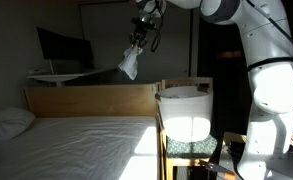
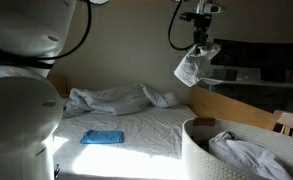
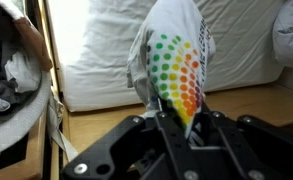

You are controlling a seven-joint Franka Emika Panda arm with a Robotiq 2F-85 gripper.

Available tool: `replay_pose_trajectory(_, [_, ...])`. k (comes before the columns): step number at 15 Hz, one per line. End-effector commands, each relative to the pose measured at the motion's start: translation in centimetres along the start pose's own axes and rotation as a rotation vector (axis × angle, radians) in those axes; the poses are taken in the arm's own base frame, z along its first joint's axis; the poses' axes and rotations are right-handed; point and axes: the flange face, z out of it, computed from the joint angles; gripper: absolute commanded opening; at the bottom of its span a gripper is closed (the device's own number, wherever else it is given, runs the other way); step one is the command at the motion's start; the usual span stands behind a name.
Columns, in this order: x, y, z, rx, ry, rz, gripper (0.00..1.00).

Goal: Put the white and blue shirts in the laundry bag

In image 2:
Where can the wooden bed headboard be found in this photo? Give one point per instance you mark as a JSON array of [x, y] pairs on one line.
[[57, 81]]

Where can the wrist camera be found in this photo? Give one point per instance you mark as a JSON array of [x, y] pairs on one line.
[[214, 8]]

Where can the mattress with white sheet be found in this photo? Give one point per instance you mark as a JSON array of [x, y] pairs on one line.
[[146, 130]]

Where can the white shirt with rainbow print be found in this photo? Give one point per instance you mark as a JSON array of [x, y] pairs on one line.
[[194, 68]]

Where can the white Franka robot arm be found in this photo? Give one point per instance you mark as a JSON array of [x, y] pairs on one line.
[[16, 100]]

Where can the black computer monitor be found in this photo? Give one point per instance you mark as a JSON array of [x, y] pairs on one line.
[[259, 55]]

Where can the folded blue shirt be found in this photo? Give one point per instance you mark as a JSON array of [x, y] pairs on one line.
[[102, 136]]

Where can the dark box on desk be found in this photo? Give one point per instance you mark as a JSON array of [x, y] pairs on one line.
[[224, 74]]

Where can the crumpled white duvet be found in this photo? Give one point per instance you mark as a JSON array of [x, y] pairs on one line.
[[109, 98]]

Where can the white pillow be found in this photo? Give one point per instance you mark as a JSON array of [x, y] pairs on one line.
[[161, 97]]

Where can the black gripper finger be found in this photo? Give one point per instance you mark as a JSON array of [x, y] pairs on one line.
[[204, 39], [197, 39]]

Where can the white desk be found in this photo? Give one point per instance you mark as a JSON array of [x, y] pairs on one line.
[[252, 82]]

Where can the white woven laundry basket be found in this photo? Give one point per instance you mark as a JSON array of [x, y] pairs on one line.
[[202, 156]]

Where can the wooden bed footboard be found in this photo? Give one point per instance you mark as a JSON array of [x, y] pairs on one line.
[[226, 106]]

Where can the pale grey garment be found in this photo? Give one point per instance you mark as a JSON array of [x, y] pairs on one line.
[[246, 155]]

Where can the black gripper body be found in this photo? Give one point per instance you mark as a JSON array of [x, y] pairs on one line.
[[199, 21]]

